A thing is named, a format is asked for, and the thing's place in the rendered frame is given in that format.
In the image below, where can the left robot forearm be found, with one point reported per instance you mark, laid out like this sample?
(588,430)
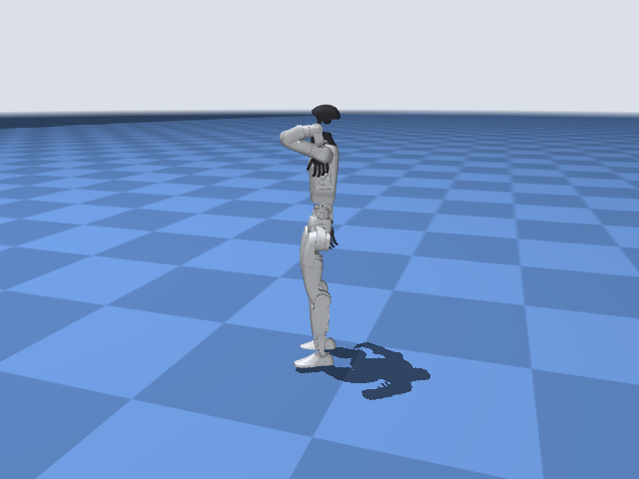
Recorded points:
(303,132)

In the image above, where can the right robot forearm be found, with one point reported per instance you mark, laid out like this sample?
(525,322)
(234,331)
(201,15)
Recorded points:
(330,210)

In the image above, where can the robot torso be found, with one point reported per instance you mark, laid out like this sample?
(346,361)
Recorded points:
(322,190)

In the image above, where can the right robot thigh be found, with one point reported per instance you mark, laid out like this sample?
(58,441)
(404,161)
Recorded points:
(322,284)

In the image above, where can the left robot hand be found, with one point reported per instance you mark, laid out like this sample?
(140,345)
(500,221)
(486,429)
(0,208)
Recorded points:
(317,164)

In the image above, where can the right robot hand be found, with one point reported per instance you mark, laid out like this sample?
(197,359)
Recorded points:
(332,237)

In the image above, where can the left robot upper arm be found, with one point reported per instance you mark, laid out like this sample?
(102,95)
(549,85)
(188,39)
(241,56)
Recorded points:
(323,155)

